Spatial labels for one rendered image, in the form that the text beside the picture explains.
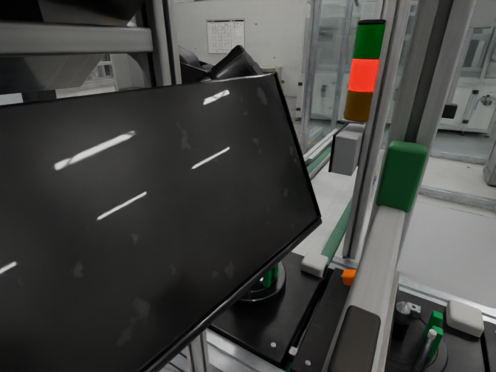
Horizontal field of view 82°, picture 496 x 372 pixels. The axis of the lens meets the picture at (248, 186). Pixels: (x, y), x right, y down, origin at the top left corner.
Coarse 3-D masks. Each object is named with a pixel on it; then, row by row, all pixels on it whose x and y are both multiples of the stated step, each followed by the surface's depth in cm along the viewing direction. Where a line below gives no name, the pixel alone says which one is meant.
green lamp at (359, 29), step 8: (368, 24) 44; (376, 24) 44; (384, 24) 44; (360, 32) 45; (368, 32) 44; (376, 32) 44; (384, 32) 44; (360, 40) 46; (368, 40) 45; (376, 40) 45; (360, 48) 46; (368, 48) 45; (376, 48) 45; (360, 56) 46; (368, 56) 46; (376, 56) 46
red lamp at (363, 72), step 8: (352, 64) 48; (360, 64) 47; (368, 64) 46; (376, 64) 46; (352, 72) 48; (360, 72) 47; (368, 72) 47; (376, 72) 47; (352, 80) 49; (360, 80) 48; (368, 80) 47; (352, 88) 49; (360, 88) 48; (368, 88) 48
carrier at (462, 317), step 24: (336, 288) 54; (336, 312) 49; (408, 312) 41; (432, 312) 41; (456, 312) 47; (480, 312) 47; (312, 336) 45; (408, 336) 43; (432, 336) 34; (456, 336) 45; (312, 360) 42; (408, 360) 40; (432, 360) 40; (456, 360) 42; (480, 360) 42
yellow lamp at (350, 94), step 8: (352, 96) 49; (360, 96) 49; (368, 96) 48; (352, 104) 50; (360, 104) 49; (368, 104) 49; (344, 112) 53; (352, 112) 50; (360, 112) 50; (368, 112) 50; (352, 120) 51; (360, 120) 50
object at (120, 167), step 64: (0, 128) 6; (64, 128) 7; (128, 128) 8; (192, 128) 9; (256, 128) 11; (0, 192) 6; (64, 192) 7; (128, 192) 8; (192, 192) 9; (256, 192) 11; (0, 256) 6; (64, 256) 6; (128, 256) 7; (192, 256) 9; (256, 256) 11; (0, 320) 6; (64, 320) 6; (128, 320) 7; (192, 320) 8
